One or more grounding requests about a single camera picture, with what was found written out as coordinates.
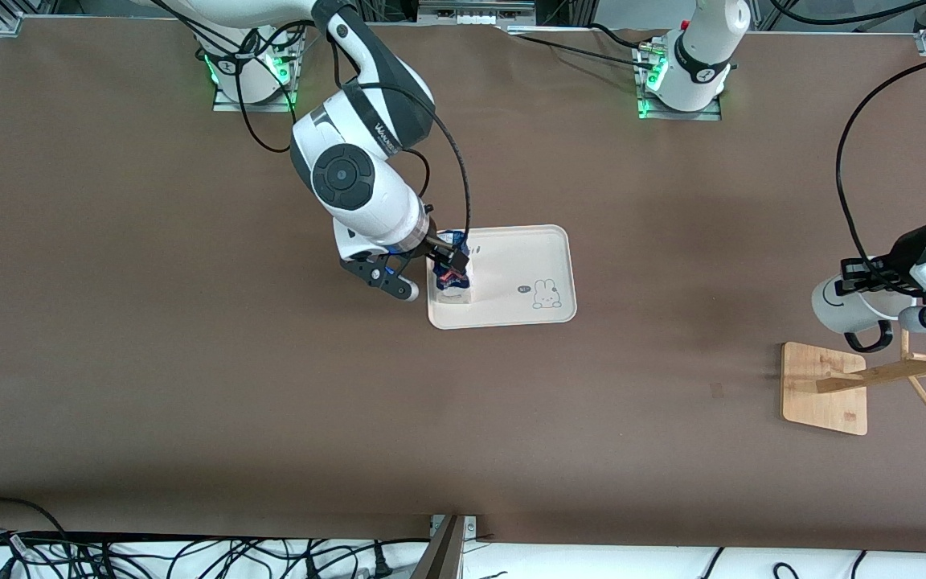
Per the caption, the blue white milk carton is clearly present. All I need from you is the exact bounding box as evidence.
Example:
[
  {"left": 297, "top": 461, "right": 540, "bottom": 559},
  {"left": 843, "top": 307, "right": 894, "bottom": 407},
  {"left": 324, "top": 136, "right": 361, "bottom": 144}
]
[{"left": 431, "top": 230, "right": 473, "bottom": 305}]

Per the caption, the white smiley mug black handle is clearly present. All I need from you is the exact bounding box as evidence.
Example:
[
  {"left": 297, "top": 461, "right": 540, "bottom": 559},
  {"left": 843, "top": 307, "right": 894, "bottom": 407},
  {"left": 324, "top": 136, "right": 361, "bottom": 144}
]
[{"left": 811, "top": 273, "right": 918, "bottom": 353}]

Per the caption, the cream rabbit print tray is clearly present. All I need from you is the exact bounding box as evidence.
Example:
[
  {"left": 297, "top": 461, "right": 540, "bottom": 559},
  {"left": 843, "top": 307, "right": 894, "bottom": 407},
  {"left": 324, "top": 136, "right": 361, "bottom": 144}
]
[{"left": 427, "top": 224, "right": 577, "bottom": 331}]

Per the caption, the wooden mug tree rack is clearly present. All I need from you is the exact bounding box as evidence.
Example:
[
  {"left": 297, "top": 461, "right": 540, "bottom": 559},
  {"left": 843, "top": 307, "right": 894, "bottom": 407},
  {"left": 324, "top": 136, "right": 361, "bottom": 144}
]
[{"left": 781, "top": 326, "right": 926, "bottom": 437}]

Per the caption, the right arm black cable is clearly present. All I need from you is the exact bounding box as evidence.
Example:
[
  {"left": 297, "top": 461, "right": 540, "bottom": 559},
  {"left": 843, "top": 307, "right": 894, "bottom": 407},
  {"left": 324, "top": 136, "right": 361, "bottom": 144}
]
[{"left": 150, "top": 0, "right": 473, "bottom": 246}]

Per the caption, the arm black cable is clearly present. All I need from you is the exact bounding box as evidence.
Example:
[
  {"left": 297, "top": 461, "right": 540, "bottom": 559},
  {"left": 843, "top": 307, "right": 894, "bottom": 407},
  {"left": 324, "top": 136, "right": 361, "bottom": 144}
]
[
  {"left": 150, "top": 0, "right": 473, "bottom": 246},
  {"left": 835, "top": 55, "right": 926, "bottom": 278}
]

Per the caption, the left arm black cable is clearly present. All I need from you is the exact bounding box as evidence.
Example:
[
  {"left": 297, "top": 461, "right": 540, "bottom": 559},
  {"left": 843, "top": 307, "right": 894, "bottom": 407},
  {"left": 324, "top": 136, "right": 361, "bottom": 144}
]
[{"left": 835, "top": 55, "right": 926, "bottom": 278}]

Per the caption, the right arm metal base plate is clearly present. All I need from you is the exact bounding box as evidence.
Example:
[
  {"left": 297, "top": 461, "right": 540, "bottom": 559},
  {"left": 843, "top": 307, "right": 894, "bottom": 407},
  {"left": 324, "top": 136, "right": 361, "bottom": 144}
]
[{"left": 212, "top": 32, "right": 299, "bottom": 112}]

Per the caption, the metal frame with sockets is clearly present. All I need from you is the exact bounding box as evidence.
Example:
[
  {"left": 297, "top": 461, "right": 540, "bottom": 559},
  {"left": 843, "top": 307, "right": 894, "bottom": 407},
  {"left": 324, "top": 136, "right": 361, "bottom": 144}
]
[{"left": 417, "top": 0, "right": 538, "bottom": 27}]

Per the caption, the black base cable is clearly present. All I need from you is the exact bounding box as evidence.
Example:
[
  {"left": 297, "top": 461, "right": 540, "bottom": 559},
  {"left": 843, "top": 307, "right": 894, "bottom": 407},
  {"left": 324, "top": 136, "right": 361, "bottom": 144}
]
[
  {"left": 588, "top": 22, "right": 661, "bottom": 53},
  {"left": 503, "top": 28, "right": 661, "bottom": 73}
]

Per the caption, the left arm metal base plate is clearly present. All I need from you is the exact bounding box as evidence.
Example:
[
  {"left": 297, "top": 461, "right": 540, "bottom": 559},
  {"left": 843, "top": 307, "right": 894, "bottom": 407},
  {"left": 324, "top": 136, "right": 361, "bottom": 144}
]
[{"left": 636, "top": 36, "right": 723, "bottom": 121}]

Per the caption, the small metal bracket plate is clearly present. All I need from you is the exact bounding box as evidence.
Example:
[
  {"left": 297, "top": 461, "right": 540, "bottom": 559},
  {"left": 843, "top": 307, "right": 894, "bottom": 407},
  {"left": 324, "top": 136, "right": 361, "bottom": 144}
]
[{"left": 429, "top": 515, "right": 478, "bottom": 538}]

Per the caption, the dark metal post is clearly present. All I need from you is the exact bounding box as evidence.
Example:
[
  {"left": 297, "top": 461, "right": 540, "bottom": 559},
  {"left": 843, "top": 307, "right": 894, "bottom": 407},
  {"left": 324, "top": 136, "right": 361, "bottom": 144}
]
[{"left": 411, "top": 515, "right": 465, "bottom": 579}]

